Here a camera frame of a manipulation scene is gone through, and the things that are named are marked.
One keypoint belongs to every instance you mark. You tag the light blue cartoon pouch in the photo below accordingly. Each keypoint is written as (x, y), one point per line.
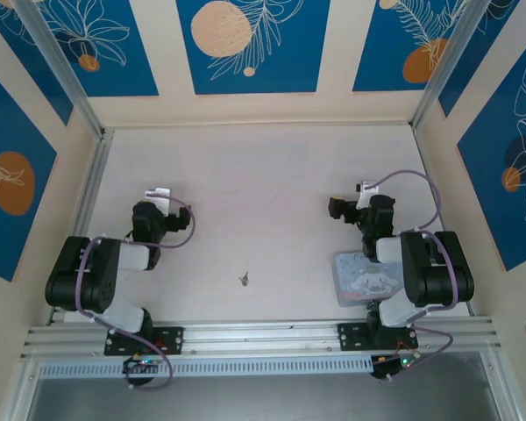
(355, 280)

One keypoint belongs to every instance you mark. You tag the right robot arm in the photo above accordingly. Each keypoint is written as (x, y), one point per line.
(438, 280)

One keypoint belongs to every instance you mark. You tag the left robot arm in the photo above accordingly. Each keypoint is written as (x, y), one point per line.
(79, 280)

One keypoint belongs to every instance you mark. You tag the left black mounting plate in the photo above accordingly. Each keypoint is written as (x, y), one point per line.
(175, 340)

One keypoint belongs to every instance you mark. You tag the black mounting plate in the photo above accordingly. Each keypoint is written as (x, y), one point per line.
(353, 337)
(175, 340)

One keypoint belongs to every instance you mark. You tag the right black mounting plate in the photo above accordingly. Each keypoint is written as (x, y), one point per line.
(353, 337)

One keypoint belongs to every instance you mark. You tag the left controller board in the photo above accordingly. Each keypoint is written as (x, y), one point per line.
(142, 363)

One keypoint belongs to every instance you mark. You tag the controller board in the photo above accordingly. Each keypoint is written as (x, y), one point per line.
(392, 365)
(142, 363)

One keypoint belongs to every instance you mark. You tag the right controller board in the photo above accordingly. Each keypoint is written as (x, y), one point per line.
(392, 365)

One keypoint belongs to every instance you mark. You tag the grey metal sheet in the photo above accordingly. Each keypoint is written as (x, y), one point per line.
(263, 399)

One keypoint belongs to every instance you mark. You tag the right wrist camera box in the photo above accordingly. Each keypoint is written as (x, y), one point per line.
(368, 187)

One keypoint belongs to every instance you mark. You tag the left aluminium floor rail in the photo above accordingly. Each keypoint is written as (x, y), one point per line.
(94, 197)

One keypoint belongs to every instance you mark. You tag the aluminium floor rail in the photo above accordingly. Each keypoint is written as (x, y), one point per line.
(94, 197)
(425, 175)

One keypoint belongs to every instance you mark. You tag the right aluminium floor rail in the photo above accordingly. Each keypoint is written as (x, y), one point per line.
(425, 175)

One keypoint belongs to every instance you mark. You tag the blue floral wall panel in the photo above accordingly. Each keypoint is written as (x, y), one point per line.
(13, 175)
(499, 175)
(254, 44)
(114, 44)
(399, 44)
(495, 44)
(22, 52)

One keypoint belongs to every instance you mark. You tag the long aluminium base rail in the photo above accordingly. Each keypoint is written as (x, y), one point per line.
(263, 335)

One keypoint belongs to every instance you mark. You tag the right aluminium corner post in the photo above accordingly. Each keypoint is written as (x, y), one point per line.
(442, 70)

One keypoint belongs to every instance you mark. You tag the aluminium corner post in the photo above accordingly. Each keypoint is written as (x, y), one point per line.
(442, 70)
(59, 66)

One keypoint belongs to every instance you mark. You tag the left aluminium corner post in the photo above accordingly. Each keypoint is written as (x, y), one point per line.
(59, 66)

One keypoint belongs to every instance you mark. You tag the aluminium frame bar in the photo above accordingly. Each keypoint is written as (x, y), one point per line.
(504, 394)
(19, 394)

